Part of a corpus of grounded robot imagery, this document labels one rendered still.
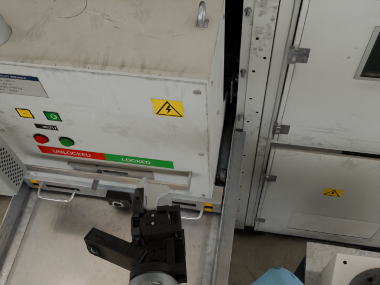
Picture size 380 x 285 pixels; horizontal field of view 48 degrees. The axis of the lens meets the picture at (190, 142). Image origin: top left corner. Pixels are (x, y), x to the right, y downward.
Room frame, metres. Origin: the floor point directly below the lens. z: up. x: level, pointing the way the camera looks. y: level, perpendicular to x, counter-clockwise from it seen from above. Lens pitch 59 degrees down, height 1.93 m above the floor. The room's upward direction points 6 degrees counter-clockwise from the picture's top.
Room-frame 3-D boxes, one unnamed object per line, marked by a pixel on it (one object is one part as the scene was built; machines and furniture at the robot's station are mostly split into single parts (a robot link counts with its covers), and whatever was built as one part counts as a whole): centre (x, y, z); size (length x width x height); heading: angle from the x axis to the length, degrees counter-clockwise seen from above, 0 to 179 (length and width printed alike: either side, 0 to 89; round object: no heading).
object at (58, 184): (0.51, 0.19, 0.90); 0.54 x 0.05 x 0.06; 75
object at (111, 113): (0.49, 0.20, 1.15); 0.48 x 0.01 x 0.48; 75
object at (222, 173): (0.51, -0.08, 0.88); 0.05 x 0.02 x 0.05; 165
